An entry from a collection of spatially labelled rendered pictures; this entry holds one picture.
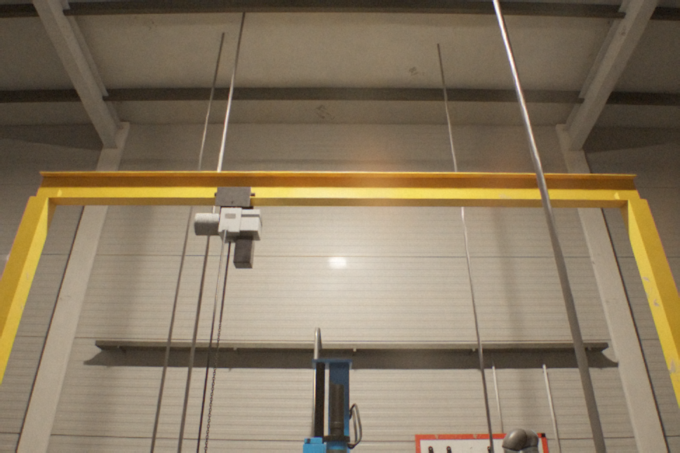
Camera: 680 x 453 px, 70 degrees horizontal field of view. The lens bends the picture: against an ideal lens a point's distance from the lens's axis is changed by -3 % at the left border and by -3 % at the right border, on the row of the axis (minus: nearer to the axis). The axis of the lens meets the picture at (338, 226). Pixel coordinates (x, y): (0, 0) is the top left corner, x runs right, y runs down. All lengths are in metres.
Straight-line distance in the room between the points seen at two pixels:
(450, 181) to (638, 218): 1.60
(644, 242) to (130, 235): 6.07
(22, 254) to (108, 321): 2.50
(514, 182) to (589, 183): 0.68
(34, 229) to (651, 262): 5.04
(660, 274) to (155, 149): 6.68
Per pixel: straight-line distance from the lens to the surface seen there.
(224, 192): 4.32
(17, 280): 4.59
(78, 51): 7.62
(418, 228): 6.95
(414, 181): 4.44
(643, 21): 7.15
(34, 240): 4.73
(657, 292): 4.57
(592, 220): 7.70
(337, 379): 4.50
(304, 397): 6.10
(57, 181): 5.05
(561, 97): 8.03
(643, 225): 4.80
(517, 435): 3.63
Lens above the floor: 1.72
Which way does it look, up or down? 29 degrees up
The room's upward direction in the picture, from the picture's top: straight up
